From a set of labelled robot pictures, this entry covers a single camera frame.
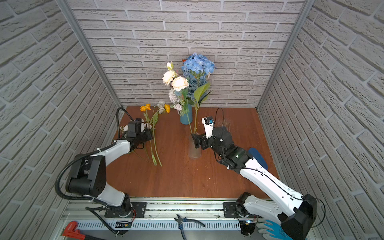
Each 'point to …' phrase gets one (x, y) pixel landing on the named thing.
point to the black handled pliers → (180, 220)
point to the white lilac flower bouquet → (176, 101)
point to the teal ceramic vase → (184, 119)
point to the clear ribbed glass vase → (193, 152)
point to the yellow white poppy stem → (161, 107)
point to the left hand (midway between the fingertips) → (152, 130)
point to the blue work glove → (278, 233)
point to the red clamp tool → (70, 230)
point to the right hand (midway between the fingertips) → (200, 130)
